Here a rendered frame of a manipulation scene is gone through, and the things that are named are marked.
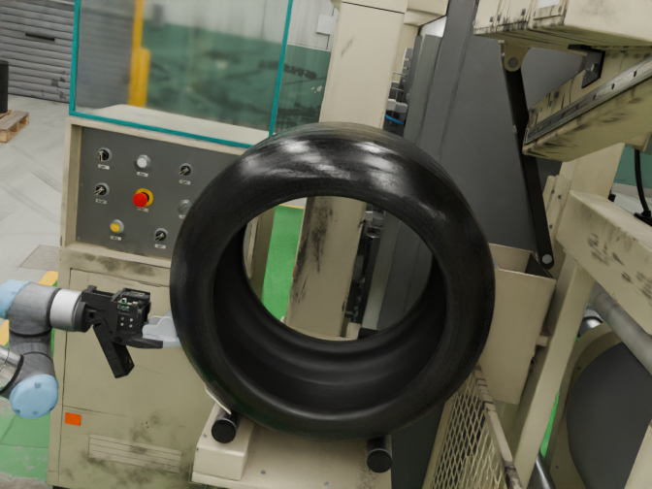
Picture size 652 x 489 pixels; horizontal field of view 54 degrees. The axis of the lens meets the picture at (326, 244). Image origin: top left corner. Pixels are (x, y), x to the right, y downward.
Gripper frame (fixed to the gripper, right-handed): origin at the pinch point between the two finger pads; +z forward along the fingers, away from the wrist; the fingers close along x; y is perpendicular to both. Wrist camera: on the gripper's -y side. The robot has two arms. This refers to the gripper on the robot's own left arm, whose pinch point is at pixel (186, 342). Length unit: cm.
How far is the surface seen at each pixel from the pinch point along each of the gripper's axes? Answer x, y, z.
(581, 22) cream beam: -35, 64, 44
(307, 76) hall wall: 887, -2, -61
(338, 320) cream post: 26.3, -1.7, 27.9
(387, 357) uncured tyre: 14.5, -2.5, 39.2
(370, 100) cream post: 26, 48, 26
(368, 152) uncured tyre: -9, 43, 26
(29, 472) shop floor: 73, -100, -64
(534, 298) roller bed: 19, 15, 67
